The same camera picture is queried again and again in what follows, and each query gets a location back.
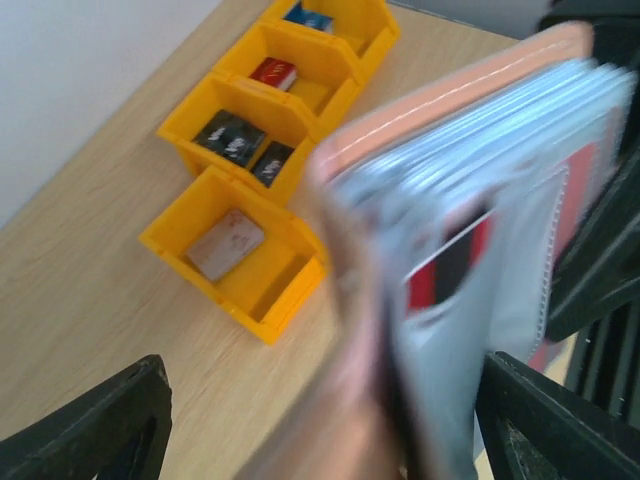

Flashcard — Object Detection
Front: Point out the yellow bin with black cards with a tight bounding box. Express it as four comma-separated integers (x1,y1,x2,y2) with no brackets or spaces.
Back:
157,73,315,206

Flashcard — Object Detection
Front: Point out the beige card stack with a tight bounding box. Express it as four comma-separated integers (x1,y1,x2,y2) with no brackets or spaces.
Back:
188,208,265,281

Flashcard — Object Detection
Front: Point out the red card stack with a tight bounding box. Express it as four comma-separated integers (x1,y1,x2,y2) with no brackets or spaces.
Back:
249,57,298,91

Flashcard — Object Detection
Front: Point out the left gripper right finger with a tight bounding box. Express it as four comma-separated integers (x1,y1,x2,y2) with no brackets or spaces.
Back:
476,352,639,479

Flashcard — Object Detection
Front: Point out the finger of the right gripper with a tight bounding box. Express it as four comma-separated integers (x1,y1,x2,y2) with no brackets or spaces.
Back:
545,152,639,342

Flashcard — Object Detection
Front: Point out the black card stack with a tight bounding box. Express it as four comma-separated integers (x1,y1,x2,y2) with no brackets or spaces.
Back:
193,109,266,167
250,141,294,188

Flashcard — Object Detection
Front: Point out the yellow bin with beige cards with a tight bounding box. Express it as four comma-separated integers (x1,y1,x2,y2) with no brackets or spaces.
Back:
140,167,327,345

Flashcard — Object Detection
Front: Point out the yellow bin with blue cards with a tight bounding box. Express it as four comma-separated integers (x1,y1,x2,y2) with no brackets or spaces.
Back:
260,0,400,79

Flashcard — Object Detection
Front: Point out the blue card stack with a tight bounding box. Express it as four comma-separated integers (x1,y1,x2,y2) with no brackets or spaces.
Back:
283,1,334,34

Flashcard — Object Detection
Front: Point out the yellow bin with red cards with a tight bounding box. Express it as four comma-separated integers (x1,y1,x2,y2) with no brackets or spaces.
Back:
213,21,364,134

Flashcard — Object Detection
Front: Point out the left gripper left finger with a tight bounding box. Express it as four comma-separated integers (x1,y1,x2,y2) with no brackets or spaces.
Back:
1,354,172,479

